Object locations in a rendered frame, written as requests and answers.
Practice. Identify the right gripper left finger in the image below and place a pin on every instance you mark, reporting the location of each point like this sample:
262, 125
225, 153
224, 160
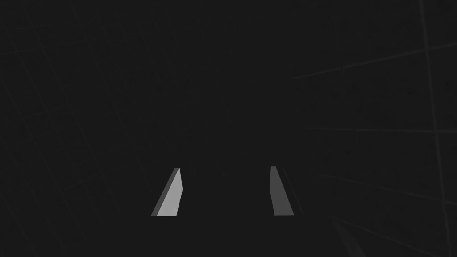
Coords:
170, 200

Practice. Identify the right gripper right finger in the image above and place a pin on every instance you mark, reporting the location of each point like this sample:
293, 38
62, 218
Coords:
280, 200

